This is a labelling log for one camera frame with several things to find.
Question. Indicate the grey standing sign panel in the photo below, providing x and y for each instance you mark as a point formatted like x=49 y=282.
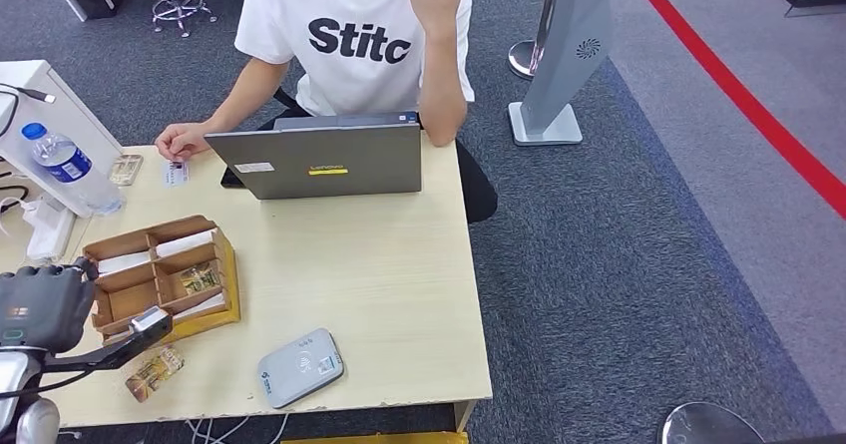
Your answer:
x=567 y=51

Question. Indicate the black phone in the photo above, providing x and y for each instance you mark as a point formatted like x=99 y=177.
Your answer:
x=230 y=178

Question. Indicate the person's right forearm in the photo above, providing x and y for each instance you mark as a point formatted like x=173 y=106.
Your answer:
x=238 y=100

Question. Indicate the grey card reader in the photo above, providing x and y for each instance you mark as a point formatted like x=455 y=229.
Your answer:
x=301 y=368

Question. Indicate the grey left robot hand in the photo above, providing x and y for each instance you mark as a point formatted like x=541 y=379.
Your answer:
x=46 y=305

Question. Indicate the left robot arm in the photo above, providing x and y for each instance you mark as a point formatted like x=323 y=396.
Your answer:
x=30 y=421

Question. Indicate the round chrome base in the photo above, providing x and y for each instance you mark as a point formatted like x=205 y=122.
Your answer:
x=707 y=428

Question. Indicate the chrome base stool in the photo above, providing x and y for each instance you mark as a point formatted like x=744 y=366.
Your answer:
x=178 y=1

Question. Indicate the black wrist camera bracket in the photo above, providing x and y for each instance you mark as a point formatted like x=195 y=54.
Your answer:
x=112 y=355

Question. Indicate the yellow cardboard box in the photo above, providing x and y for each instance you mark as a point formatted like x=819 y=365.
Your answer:
x=370 y=438

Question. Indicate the white power strip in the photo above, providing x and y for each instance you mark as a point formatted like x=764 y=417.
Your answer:
x=51 y=233

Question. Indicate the person's left forearm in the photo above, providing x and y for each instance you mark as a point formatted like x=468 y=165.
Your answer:
x=441 y=90

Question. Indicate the black office chair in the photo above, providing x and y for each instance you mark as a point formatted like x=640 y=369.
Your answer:
x=284 y=99

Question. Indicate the white side cabinet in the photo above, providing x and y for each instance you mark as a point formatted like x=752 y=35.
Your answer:
x=59 y=114

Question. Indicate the white ID card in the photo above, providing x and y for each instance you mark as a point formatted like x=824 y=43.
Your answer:
x=176 y=174

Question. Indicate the wooden compartment card box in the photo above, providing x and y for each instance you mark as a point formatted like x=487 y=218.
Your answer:
x=132 y=299

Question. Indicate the person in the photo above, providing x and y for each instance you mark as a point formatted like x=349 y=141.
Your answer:
x=357 y=77

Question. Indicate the person's right hand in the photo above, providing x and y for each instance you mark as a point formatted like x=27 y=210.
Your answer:
x=182 y=140

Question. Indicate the grey laptop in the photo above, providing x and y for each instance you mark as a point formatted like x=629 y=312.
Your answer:
x=330 y=163

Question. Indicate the clear water bottle blue label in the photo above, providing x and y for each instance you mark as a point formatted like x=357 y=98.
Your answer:
x=63 y=163

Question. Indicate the chrome stanchion post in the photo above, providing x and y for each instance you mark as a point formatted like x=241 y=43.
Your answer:
x=523 y=57

